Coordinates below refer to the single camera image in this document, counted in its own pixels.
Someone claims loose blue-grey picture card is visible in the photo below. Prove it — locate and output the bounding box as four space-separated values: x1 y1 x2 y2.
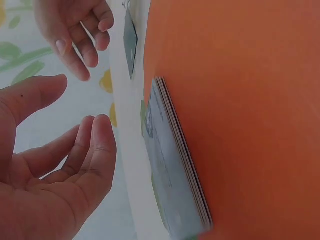
123 1 139 81

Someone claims person's left hand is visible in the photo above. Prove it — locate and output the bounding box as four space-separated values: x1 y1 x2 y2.
0 74 118 240

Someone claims person's right hand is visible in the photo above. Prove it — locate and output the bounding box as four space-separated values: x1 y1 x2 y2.
33 0 115 82

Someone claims stack of blue-grey cards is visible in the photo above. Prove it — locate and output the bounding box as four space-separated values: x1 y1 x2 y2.
142 76 214 238

